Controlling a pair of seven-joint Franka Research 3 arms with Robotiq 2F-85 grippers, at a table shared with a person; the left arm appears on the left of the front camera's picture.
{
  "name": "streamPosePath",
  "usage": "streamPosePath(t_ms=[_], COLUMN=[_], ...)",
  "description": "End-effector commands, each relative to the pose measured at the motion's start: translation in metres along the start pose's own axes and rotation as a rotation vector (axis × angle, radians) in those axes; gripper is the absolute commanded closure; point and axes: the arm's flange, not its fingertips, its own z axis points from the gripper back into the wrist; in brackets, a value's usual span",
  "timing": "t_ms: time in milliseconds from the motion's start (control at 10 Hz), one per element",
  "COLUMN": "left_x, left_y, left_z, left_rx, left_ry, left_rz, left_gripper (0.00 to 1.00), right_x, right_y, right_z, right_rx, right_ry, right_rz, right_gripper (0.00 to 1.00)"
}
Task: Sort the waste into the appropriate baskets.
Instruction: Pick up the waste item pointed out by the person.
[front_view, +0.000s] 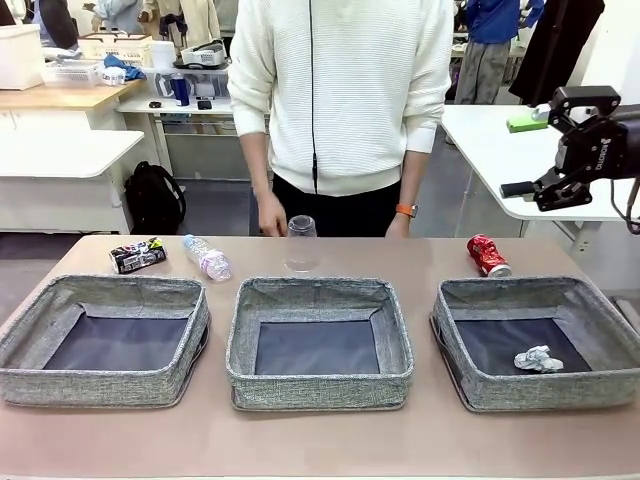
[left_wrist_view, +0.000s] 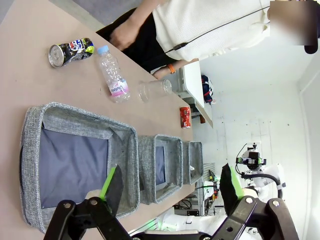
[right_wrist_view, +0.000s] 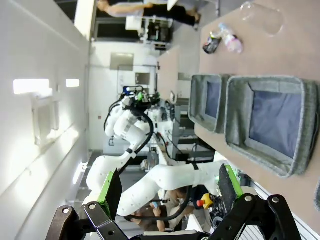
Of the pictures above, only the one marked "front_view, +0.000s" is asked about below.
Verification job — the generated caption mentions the black hanging cord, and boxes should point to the black hanging cord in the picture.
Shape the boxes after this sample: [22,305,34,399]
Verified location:
[308,0,321,195]

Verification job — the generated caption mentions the white knit sweater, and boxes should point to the white knit sweater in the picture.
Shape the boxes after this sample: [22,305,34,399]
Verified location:
[227,0,454,197]

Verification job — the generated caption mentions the person in light blue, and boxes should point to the person in light blue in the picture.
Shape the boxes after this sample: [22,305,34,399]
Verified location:
[92,0,146,36]

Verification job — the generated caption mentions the white storage box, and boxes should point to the white storage box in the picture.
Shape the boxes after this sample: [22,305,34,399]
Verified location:
[0,23,47,92]

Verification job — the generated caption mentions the crumpled white paper ball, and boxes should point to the crumpled white paper ball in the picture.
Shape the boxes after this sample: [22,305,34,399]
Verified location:
[513,344,565,374]

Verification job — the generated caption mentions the person's left hand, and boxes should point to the person's left hand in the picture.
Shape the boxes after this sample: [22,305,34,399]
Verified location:
[384,214,414,238]

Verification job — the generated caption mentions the white plastic jar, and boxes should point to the white plastic jar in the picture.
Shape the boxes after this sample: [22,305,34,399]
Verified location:
[149,40,177,70]

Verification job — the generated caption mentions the large white table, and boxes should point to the large white table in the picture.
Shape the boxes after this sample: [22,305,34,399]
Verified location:
[439,103,640,261]

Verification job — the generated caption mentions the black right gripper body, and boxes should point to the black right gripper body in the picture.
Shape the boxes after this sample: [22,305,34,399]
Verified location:
[555,115,630,181]

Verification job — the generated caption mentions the white shelf table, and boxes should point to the white shelf table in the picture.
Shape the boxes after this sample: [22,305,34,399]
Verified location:
[115,95,271,181]

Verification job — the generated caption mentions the white mesh plastic basket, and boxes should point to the white mesh plastic basket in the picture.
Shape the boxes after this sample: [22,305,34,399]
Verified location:
[40,58,104,90]

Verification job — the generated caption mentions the white projector device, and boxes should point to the white projector device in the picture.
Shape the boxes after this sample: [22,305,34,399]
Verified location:
[173,39,232,70]

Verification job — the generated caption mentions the person in blue jacket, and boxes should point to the person in blue jacket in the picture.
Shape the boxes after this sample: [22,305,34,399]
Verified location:
[452,0,546,106]

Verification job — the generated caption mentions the person in dark clothes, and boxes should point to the person in dark clothes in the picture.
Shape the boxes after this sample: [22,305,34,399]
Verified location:
[38,0,81,51]

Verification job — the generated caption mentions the crushed red drink can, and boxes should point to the crushed red drink can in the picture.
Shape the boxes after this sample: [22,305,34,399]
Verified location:
[466,233,514,279]

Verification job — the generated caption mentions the black trousers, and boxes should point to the black trousers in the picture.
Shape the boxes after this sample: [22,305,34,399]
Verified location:
[272,172,404,238]

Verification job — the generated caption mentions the blue cloth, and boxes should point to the blue cloth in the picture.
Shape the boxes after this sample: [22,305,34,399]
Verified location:
[102,53,149,82]

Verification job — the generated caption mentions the person's left forearm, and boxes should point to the person's left forearm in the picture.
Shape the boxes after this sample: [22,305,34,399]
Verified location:
[397,149,432,209]

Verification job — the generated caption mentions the person's right forearm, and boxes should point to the person's right forearm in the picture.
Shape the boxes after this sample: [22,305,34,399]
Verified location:
[239,130,275,201]

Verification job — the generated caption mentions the wooden top desk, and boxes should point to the wooden top desk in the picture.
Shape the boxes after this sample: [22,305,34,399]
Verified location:
[0,77,151,134]

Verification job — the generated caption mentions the grey fabric basket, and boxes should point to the grey fabric basket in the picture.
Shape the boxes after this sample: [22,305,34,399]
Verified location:
[0,273,211,409]
[224,277,416,414]
[429,275,640,414]

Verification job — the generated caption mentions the person's right hand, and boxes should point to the person's right hand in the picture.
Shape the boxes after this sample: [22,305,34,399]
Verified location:
[257,189,291,238]

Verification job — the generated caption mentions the blue drink bottle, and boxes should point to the blue drink bottle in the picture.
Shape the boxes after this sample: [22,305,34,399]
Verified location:
[170,71,193,108]

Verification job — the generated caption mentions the black hanging coat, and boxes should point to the black hanging coat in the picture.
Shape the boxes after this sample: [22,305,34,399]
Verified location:
[508,0,606,108]

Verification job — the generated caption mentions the black backpack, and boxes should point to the black backpack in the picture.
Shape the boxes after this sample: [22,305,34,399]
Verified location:
[123,160,188,236]

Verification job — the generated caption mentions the clear plastic storage bin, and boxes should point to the clear plastic storage bin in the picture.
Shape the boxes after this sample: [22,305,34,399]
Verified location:
[142,66,232,101]

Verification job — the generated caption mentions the black snack wrapper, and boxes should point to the black snack wrapper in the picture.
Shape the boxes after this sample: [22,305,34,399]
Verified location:
[108,237,168,275]

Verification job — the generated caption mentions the beige hanging coat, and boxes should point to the beige hanging coat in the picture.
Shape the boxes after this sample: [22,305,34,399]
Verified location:
[142,0,221,46]

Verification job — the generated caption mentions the clear plastic cup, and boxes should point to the clear plastic cup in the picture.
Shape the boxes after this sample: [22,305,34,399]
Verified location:
[283,214,319,274]

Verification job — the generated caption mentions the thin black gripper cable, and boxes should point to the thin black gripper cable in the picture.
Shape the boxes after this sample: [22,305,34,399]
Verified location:
[608,178,640,222]

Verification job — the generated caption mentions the clear plastic bottle pink label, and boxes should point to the clear plastic bottle pink label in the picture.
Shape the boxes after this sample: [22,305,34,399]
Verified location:
[181,233,234,283]

